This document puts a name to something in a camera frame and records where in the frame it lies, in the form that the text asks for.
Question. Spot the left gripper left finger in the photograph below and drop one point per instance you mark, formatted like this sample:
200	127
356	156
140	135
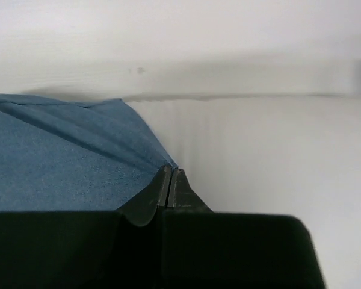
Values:
85	249

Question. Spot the blue pillowcase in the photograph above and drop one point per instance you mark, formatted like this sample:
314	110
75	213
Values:
57	155

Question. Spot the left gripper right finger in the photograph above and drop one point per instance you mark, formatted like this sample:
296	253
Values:
204	249

